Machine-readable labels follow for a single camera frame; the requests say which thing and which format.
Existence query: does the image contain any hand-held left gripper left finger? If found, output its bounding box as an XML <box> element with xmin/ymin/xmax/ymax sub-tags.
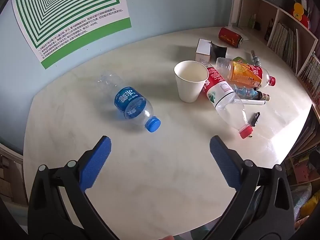
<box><xmin>27</xmin><ymin>135</ymin><xmax>118</xmax><ymax>240</ymax></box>

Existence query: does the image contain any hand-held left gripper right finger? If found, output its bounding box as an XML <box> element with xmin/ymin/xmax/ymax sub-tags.
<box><xmin>200</xmin><ymin>135</ymin><xmax>295</xmax><ymax>240</ymax></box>

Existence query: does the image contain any blue label plastic bottle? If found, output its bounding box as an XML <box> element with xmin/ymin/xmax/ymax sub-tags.
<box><xmin>97</xmin><ymin>71</ymin><xmax>161</xmax><ymax>133</ymax></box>

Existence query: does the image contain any black plastic packaging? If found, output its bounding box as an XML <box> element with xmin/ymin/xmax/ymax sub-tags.
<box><xmin>209</xmin><ymin>41</ymin><xmax>227</xmax><ymax>61</ymax></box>

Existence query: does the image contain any white marker pen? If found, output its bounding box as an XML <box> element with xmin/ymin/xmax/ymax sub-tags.
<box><xmin>240</xmin><ymin>99</ymin><xmax>266</xmax><ymax>106</ymax></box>

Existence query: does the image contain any small patterned plastic bottle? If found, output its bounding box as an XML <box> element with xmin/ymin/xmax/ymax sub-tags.
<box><xmin>231</xmin><ymin>84</ymin><xmax>270</xmax><ymax>102</ymax></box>

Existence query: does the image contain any red white label plastic bottle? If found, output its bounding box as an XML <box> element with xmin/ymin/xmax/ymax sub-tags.
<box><xmin>200</xmin><ymin>61</ymin><xmax>254</xmax><ymax>139</ymax></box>

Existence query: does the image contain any white paper cup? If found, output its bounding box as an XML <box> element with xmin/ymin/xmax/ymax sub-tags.
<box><xmin>174</xmin><ymin>60</ymin><xmax>209</xmax><ymax>103</ymax></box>

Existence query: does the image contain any orange label plastic bottle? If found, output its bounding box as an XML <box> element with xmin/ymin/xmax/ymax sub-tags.
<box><xmin>215</xmin><ymin>57</ymin><xmax>276</xmax><ymax>88</ymax></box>

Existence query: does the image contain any colourful printed tube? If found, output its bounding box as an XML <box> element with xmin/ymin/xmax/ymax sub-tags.
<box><xmin>251</xmin><ymin>50</ymin><xmax>261</xmax><ymax>67</ymax></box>

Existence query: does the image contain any small white carton box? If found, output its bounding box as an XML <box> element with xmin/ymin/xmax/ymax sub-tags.
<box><xmin>196</xmin><ymin>39</ymin><xmax>212</xmax><ymax>63</ymax></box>

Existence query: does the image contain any row of colourful books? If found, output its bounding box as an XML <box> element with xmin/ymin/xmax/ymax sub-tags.
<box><xmin>299</xmin><ymin>52</ymin><xmax>320</xmax><ymax>98</ymax></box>

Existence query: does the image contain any red drink can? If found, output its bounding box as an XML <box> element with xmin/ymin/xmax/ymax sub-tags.
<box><xmin>219</xmin><ymin>27</ymin><xmax>243</xmax><ymax>48</ymax></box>

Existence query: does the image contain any row of thin books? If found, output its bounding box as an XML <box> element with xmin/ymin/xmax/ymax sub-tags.
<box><xmin>267</xmin><ymin>21</ymin><xmax>298</xmax><ymax>68</ymax></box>

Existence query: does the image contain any small green bottle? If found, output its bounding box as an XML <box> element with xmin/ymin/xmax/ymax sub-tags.
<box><xmin>247</xmin><ymin>14</ymin><xmax>260</xmax><ymax>30</ymax></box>

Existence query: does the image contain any wooden bookshelf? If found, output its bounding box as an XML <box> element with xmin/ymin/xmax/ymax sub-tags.
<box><xmin>236</xmin><ymin>0</ymin><xmax>320</xmax><ymax>188</ymax></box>

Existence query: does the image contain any red yellow toy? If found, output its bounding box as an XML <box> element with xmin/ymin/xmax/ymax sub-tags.
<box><xmin>290</xmin><ymin>2</ymin><xmax>310</xmax><ymax>28</ymax></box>

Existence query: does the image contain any green striped wall poster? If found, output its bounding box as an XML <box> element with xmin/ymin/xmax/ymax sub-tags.
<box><xmin>11</xmin><ymin>0</ymin><xmax>132</xmax><ymax>70</ymax></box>

